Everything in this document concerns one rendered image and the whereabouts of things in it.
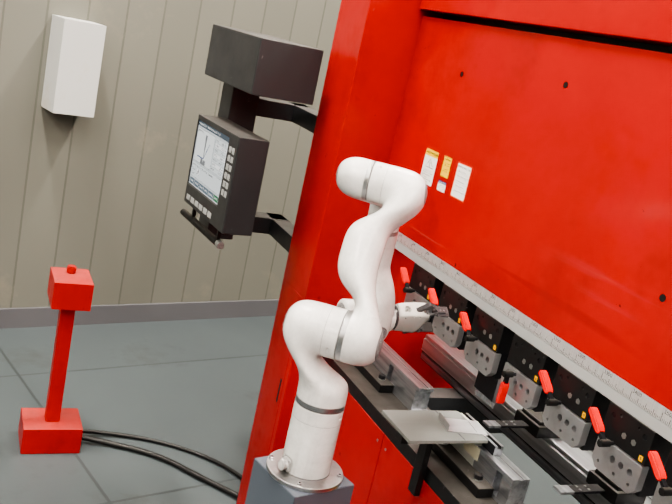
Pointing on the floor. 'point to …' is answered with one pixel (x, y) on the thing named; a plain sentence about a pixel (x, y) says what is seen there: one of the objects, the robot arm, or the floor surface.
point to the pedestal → (74, 296)
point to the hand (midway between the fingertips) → (437, 319)
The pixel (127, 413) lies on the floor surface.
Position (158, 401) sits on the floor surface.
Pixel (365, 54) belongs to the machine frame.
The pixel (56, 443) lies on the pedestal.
